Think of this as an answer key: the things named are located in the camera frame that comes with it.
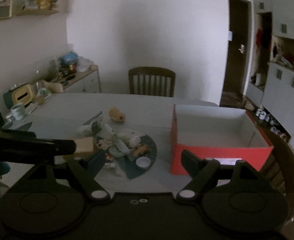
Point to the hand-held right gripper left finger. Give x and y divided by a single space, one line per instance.
98 162

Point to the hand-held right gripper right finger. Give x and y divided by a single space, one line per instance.
188 162

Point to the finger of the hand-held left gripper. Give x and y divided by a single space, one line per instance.
65 147

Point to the beige soft object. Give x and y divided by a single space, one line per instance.
85 146

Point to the red cardboard box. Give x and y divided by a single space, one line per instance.
212 158

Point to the small orange toy figure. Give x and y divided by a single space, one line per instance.
140 150

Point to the yellow spotted plush toy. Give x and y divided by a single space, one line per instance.
117 115

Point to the pale green mug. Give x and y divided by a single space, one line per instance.
18 111

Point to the white fluffy toy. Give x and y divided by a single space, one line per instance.
128 138

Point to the small white cup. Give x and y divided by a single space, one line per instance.
143 162

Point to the yellow and green tissue box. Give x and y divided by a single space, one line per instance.
20 93

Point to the white sideboard cabinet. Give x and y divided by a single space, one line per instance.
87 81

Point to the clear plastic bag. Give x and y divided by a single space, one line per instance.
85 63

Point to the blue round container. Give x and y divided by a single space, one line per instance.
69 59

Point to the row of shoes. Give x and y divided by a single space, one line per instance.
272 125

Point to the dark wooden slatted chair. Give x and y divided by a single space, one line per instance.
152 72

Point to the dark brown door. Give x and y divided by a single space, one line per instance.
235 55

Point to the white wall cabinet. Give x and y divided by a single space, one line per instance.
284 85

